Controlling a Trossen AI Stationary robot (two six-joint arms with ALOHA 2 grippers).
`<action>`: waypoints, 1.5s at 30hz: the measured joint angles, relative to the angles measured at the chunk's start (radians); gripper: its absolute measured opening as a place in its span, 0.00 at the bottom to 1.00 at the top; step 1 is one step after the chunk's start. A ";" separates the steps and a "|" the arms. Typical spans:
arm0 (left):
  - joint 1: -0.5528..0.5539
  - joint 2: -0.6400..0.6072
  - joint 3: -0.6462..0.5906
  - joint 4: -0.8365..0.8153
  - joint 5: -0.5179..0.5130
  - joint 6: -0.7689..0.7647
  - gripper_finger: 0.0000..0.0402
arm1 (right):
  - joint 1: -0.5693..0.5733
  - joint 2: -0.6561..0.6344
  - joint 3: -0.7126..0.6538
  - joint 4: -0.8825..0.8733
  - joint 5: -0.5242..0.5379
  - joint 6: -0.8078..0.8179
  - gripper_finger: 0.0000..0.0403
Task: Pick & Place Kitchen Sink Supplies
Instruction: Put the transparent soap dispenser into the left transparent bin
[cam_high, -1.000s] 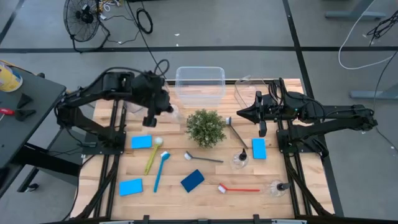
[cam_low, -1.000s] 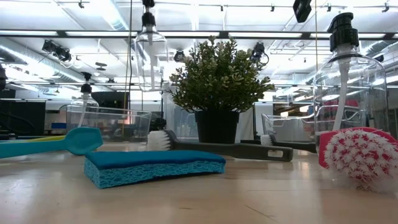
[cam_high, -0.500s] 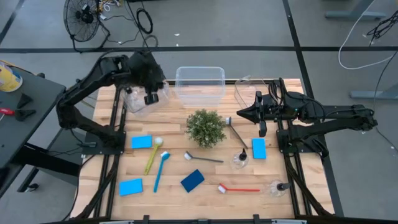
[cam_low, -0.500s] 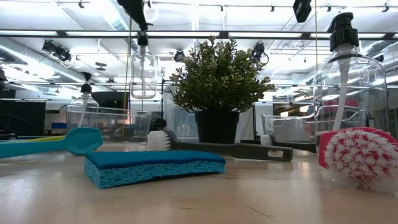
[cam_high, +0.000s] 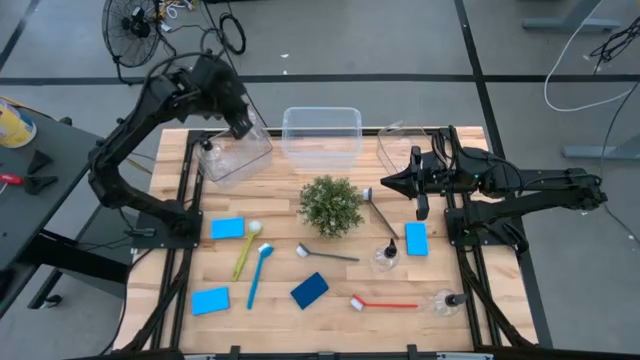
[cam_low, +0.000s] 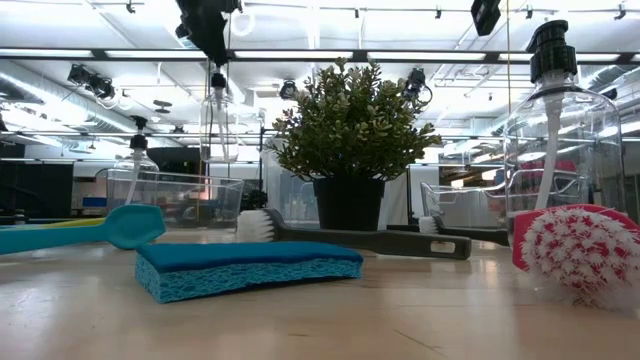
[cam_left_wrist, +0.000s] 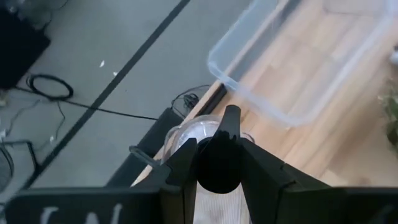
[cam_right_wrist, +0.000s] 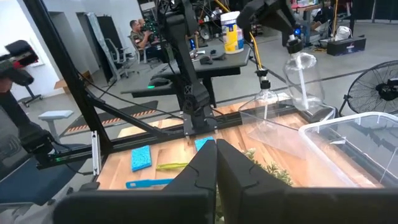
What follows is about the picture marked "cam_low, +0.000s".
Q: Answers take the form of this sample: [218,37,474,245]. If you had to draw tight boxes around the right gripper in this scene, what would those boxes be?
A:
[469,0,503,37]

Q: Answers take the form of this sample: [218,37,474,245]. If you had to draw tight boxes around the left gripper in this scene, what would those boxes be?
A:
[174,0,244,67]

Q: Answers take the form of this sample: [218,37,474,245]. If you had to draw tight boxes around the clear soap pump bottle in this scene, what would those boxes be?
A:
[199,72,240,165]
[113,114,161,206]
[503,19,627,241]

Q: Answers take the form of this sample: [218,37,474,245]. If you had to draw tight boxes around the clear plastic bin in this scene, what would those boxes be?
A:
[420,168,592,236]
[105,168,245,232]

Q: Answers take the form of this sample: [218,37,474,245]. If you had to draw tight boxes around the blue dish brush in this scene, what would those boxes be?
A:
[0,203,167,256]

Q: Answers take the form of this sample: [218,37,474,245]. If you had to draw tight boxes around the dark blue sponge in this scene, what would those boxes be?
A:
[133,241,365,305]

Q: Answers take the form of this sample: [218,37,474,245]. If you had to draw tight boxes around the grey dish brush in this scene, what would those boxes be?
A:
[235,207,473,261]
[418,214,511,247]

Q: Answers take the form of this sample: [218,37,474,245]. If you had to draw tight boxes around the black ceiling lamp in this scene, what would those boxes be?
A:
[278,78,300,101]

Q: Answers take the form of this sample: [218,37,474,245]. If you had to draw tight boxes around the dark round background machine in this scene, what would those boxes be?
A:
[146,146,202,175]

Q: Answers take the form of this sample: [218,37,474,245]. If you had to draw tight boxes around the black ceiling spotlight cluster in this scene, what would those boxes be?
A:
[67,63,117,101]

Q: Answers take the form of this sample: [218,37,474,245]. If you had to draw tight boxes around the black stand pole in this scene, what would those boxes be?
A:
[241,127,270,212]

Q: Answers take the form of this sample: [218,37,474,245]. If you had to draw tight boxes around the black overhead crossbar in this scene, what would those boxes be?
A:
[0,47,640,65]

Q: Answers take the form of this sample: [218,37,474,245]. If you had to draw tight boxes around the green potted plant black pot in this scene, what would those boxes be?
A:
[272,56,444,232]

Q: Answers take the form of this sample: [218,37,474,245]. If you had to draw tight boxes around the clear rectangular plastic tub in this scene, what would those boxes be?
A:
[259,135,321,230]

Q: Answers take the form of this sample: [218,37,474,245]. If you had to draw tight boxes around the white panel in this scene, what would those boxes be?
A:
[378,164,442,227]

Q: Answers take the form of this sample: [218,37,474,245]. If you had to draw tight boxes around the black cabinets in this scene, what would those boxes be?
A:
[0,142,75,220]

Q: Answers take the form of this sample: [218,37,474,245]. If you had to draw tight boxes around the red dish brush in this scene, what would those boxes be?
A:
[511,203,640,314]

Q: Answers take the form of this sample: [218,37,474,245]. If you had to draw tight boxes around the yellowish hanging cord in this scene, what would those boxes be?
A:
[505,0,513,117]

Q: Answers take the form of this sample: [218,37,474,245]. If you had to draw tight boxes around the black ceiling camera with cable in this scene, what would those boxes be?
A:
[403,67,434,107]

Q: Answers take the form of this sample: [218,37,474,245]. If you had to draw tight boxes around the silver ventilation duct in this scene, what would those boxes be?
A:
[0,59,139,136]

